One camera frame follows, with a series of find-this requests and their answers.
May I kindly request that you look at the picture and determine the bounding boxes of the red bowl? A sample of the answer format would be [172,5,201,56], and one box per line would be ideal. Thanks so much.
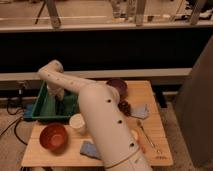
[39,123,68,151]

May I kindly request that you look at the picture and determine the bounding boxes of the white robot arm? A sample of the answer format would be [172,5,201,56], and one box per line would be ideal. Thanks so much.
[38,60,153,171]

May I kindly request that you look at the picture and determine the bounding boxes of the purple bowl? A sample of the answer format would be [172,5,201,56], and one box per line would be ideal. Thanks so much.
[107,78,127,98]

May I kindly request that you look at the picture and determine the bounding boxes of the dark grapes bunch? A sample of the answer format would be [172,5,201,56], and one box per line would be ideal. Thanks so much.
[118,101,131,116]

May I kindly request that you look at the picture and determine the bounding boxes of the white cup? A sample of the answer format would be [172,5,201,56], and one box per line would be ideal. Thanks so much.
[69,113,86,135]

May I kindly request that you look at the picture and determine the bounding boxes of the metal spoon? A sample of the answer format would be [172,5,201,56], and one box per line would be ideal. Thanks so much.
[136,120,161,154]

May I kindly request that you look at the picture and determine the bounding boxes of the green plastic tray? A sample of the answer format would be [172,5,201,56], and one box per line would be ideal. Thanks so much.
[32,82,79,122]

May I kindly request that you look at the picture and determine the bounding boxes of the blue sponge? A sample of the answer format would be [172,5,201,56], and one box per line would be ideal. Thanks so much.
[80,141,101,160]

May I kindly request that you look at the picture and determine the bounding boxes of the red sausage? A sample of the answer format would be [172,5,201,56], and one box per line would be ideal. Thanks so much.
[138,141,146,154]

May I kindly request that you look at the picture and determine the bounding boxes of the blue box under tray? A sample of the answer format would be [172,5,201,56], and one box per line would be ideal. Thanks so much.
[23,104,34,121]

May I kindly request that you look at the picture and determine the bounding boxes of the black cables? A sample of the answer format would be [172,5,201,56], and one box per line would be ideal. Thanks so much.
[0,87,29,147]

